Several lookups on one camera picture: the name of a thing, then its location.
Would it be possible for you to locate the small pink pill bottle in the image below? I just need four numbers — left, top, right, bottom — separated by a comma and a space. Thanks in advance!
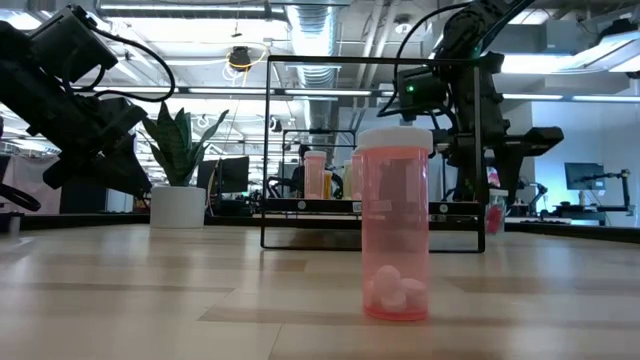
356, 125, 434, 322
349, 147, 365, 201
303, 149, 328, 201

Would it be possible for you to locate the long ceiling light strip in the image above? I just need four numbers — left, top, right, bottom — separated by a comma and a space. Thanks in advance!
74, 85, 296, 97
283, 88, 374, 97

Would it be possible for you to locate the green snake plant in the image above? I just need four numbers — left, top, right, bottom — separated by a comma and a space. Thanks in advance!
142, 101, 230, 189

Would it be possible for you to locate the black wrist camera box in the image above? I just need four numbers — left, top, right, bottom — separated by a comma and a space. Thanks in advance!
27, 4, 120, 85
397, 66, 450, 123

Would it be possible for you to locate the white plant pot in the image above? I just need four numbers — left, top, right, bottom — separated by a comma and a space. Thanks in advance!
149, 185, 208, 230

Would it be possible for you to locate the small bottle with red pills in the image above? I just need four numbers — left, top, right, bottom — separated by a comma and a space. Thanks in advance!
485, 188, 508, 235

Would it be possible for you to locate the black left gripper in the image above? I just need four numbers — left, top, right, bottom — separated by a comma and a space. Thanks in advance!
42, 97, 153, 199

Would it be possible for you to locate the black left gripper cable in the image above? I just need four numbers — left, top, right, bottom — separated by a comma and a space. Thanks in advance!
87, 19, 177, 104

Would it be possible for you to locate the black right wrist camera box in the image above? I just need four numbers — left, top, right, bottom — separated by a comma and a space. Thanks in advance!
397, 66, 450, 123

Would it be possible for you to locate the black aluminium table frame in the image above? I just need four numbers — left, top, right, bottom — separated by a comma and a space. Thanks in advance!
0, 212, 640, 245

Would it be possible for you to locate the wooden shelf with black frame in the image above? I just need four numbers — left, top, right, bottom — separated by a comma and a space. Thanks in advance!
259, 53, 488, 254

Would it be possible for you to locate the silver ceiling air duct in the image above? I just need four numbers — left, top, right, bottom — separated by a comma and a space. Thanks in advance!
284, 4, 346, 132

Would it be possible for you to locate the small yellow pill bottle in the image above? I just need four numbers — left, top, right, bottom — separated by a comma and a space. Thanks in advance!
342, 159, 354, 200

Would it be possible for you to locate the person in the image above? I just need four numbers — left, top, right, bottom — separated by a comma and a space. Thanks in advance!
291, 143, 311, 199

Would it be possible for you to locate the black desk monitor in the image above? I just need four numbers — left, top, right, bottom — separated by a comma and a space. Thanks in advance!
197, 156, 250, 195

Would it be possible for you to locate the black monitor on stand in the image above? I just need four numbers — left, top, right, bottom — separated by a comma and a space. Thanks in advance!
564, 162, 606, 191

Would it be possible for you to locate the black hanging ceiling device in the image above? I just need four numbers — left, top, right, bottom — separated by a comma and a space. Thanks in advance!
227, 45, 254, 71

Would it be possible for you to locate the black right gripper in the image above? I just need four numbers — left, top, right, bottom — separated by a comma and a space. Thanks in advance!
432, 119, 565, 204

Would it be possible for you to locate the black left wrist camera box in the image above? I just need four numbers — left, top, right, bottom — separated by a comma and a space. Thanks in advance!
27, 4, 120, 85

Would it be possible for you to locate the black background rig frame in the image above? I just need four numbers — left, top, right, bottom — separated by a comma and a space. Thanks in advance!
281, 128, 357, 199

